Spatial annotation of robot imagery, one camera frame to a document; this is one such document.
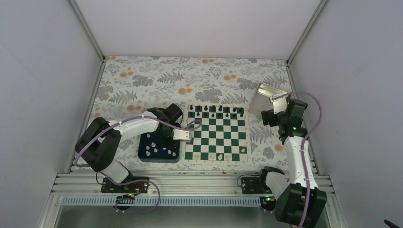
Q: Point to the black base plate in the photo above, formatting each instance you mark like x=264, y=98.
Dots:
x=253, y=185
x=133, y=188

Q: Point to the aluminium rail frame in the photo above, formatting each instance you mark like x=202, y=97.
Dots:
x=173, y=188

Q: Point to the floral patterned table mat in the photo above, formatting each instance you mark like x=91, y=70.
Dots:
x=131, y=85

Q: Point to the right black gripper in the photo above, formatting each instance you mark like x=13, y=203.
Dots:
x=265, y=114

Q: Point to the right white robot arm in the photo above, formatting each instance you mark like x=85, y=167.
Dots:
x=298, y=199

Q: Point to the silver metal tin box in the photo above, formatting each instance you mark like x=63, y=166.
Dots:
x=261, y=100

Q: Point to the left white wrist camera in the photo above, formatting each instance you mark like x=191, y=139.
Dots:
x=181, y=135

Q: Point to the dark blue plastic tray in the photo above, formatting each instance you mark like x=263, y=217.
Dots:
x=151, y=149

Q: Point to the black chess pieces row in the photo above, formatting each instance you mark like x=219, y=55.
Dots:
x=218, y=111

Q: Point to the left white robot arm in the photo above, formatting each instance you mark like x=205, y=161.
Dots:
x=99, y=143

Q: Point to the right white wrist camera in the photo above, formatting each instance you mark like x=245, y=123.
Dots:
x=279, y=102

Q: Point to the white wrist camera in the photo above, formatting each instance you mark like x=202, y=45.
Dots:
x=279, y=102
x=181, y=135

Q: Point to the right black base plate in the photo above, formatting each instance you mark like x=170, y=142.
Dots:
x=253, y=185

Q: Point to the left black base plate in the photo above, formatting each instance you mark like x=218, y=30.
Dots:
x=133, y=188

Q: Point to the green white chess board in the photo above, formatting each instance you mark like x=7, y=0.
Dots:
x=219, y=136

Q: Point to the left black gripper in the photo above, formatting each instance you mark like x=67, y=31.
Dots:
x=164, y=144

